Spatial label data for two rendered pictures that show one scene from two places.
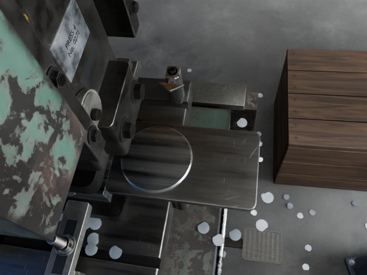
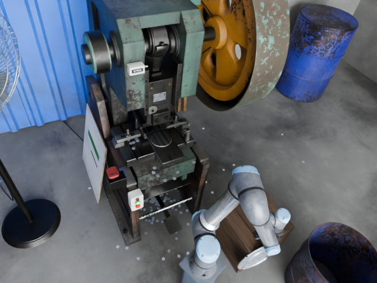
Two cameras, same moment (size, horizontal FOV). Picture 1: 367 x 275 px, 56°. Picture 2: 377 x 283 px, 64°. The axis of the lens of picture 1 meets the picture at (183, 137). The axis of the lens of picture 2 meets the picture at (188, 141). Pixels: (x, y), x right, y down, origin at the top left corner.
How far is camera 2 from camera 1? 1.27 m
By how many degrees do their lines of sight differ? 26
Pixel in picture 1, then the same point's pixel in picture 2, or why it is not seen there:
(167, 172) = (159, 142)
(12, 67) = (141, 90)
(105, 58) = (166, 106)
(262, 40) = (275, 185)
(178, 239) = (147, 164)
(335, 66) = not seen: hidden behind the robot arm
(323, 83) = not seen: hidden behind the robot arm
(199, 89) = (197, 146)
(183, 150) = (166, 142)
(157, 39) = (238, 144)
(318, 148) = not seen: hidden behind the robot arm
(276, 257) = (171, 231)
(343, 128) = (235, 216)
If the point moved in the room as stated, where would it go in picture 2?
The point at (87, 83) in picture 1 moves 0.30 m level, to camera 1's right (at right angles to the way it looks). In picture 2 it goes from (157, 105) to (197, 135)
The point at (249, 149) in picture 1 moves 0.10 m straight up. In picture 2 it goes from (178, 156) to (179, 144)
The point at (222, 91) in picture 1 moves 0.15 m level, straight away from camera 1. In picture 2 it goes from (201, 153) to (219, 144)
